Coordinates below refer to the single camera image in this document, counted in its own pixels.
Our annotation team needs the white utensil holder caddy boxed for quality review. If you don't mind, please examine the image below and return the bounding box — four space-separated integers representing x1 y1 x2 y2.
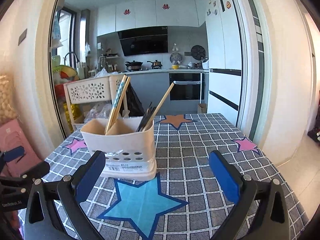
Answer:
80 117 157 181

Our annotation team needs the dark metal spoon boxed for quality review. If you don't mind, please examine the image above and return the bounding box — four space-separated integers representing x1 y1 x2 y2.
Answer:
136 103 156 132

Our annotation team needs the kitchen faucet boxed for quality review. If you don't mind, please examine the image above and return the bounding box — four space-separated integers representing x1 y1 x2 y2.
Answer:
64 51 80 69

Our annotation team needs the pink box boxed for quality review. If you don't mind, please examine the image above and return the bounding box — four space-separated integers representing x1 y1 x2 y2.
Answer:
1 119 42 177

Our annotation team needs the pink star patch left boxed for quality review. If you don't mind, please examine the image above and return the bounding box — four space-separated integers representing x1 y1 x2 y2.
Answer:
64 138 87 155

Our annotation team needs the pink star patch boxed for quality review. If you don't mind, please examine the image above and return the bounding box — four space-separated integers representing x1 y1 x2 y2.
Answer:
233 137 261 155
64 138 87 155

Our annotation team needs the pink star patch right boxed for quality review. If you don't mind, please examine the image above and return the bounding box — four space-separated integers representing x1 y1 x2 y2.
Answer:
233 137 261 155

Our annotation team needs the blue star patch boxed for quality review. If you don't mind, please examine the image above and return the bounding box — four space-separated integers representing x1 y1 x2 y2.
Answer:
97 173 188 239

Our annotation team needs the orange star patch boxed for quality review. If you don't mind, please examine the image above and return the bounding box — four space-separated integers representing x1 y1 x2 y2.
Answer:
158 114 195 131

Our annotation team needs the black built-in oven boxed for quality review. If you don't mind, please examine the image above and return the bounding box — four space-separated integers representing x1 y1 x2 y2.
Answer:
169 73 205 101

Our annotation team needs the black wok on stove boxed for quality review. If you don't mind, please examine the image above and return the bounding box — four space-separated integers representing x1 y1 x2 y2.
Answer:
125 61 143 72

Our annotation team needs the white refrigerator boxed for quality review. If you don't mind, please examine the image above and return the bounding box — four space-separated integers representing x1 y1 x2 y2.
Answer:
204 0 242 125

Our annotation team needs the black range hood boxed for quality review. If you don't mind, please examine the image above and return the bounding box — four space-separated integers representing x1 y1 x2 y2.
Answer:
118 26 168 56

